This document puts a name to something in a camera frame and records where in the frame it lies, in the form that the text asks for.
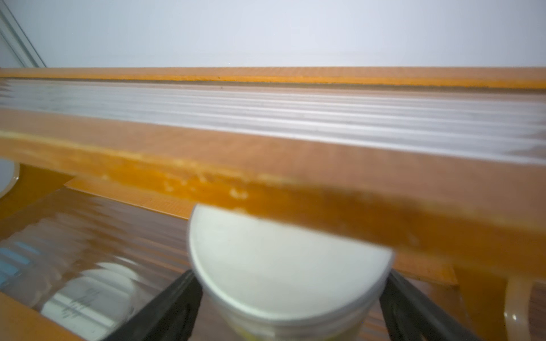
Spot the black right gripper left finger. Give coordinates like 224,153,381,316
104,270,203,341

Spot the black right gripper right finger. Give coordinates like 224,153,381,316
380,270,479,341

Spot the green yellow label jar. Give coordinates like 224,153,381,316
188,205,395,340

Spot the teal-lid jar bottom right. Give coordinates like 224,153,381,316
40,262,142,340

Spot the orange wooden three-tier shelf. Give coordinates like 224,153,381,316
1,67,545,339

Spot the white-lid jar bottom left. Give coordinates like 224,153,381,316
0,159,20,198

